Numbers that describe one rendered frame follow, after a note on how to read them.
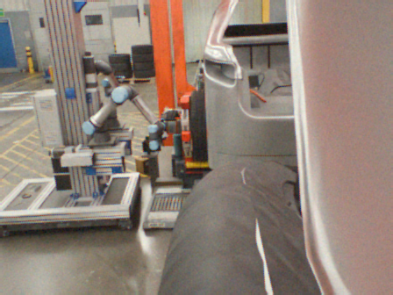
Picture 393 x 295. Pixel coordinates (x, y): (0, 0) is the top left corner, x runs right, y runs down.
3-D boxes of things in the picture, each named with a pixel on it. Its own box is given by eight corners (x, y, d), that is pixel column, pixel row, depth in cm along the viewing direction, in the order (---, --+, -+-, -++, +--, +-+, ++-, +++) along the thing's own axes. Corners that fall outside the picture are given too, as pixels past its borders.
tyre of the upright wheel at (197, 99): (217, 90, 328) (217, 87, 392) (189, 91, 329) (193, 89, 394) (220, 168, 340) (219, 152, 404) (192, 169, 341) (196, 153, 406)
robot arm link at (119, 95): (96, 133, 342) (135, 92, 319) (88, 139, 329) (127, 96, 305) (87, 123, 342) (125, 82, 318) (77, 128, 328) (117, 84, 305)
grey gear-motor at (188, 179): (217, 190, 411) (215, 159, 400) (176, 191, 414) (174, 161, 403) (217, 183, 428) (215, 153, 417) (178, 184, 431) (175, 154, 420)
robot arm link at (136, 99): (123, 88, 333) (160, 133, 336) (117, 90, 323) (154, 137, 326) (132, 79, 328) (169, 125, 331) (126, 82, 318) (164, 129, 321)
